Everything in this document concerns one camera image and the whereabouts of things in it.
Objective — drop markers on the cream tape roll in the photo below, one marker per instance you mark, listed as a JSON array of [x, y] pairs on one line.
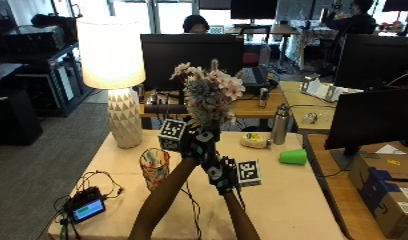
[[255, 140]]

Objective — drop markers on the person's left hand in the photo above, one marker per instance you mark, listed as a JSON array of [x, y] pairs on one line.
[[199, 144]]

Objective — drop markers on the black shelf unit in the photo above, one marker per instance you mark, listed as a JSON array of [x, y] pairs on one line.
[[39, 66]]

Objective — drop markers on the small silver gadget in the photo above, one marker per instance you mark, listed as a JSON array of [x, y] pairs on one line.
[[311, 117]]

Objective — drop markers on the steel water bottle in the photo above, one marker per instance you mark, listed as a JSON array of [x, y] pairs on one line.
[[282, 125]]

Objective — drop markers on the black case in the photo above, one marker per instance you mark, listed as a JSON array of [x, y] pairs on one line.
[[13, 116]]

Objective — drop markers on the small black screen device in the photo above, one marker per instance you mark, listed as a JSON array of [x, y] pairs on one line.
[[86, 208]]

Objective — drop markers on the wooden desk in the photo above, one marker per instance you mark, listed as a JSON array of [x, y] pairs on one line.
[[252, 106]]

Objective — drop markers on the white marker cube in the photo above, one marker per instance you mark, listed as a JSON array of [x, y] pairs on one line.
[[248, 172], [172, 135]]

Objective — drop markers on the green plastic cup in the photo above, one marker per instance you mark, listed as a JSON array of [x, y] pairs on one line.
[[294, 156]]

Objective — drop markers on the pink and white flower bouquet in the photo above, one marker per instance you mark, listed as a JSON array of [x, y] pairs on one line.
[[210, 95]]

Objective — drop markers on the black laptop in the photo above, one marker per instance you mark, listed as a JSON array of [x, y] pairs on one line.
[[256, 79]]

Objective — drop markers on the cardboard box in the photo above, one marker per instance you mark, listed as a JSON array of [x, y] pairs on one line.
[[385, 196]]

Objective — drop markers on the person's right hand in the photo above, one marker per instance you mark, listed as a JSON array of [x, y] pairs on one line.
[[218, 175]]

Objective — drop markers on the white folded stand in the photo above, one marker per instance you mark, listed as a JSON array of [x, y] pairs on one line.
[[322, 88]]

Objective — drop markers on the white table lamp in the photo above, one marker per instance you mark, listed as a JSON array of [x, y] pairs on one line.
[[111, 70]]

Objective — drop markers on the black computer monitor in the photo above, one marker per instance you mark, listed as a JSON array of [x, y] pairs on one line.
[[372, 116], [191, 60], [375, 61], [254, 9]]

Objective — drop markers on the beige tablecloth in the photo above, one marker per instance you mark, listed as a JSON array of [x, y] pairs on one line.
[[284, 200]]

